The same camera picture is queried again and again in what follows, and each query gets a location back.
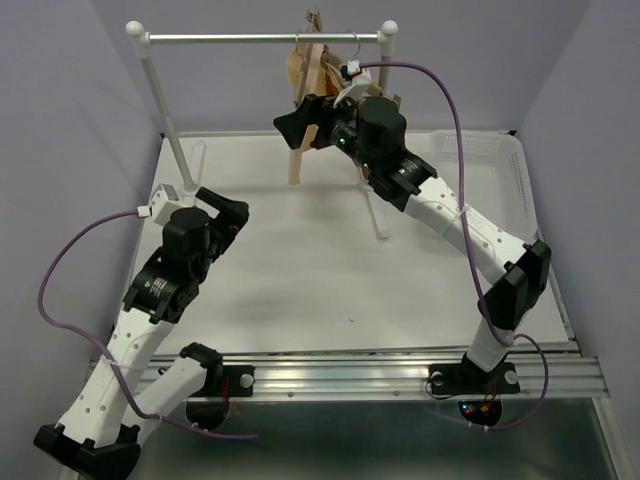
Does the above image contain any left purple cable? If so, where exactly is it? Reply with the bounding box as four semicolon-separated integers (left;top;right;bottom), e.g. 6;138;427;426
38;209;261;444

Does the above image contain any beige underwear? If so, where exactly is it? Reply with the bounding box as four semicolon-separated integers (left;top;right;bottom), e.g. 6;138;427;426
287;44;346;107

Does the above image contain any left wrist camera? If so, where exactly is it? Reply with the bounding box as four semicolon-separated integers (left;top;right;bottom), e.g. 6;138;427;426
136;184;187;226

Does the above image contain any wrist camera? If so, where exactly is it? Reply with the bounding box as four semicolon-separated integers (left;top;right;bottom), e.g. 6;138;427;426
136;184;187;226
333;60;373;109

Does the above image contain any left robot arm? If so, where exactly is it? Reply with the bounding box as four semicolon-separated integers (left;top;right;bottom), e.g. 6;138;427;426
33;184;250;479

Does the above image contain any white clothes rack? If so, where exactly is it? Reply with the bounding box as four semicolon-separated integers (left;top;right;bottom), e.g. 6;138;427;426
124;19;400;241

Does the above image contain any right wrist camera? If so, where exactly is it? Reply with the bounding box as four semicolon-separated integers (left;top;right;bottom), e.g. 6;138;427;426
333;60;373;109

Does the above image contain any white plastic basket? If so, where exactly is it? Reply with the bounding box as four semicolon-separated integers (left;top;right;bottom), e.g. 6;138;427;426
461;130;538;242

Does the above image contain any aluminium mounting rail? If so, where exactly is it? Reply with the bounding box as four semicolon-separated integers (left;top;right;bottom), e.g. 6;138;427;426
84;349;614;401

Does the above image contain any purple cable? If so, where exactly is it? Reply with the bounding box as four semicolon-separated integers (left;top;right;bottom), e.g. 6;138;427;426
359;59;553;435
38;209;261;444

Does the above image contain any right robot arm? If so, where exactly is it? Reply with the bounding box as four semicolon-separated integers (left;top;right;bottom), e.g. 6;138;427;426
273;95;551;390

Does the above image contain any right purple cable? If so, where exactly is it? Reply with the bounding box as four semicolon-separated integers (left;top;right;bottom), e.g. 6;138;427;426
359;59;553;435

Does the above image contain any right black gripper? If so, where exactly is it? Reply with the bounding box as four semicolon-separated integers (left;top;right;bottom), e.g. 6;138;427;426
270;87;378;173

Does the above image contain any wooden clip hanger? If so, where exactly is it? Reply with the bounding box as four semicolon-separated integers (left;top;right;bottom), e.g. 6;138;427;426
285;4;331;186

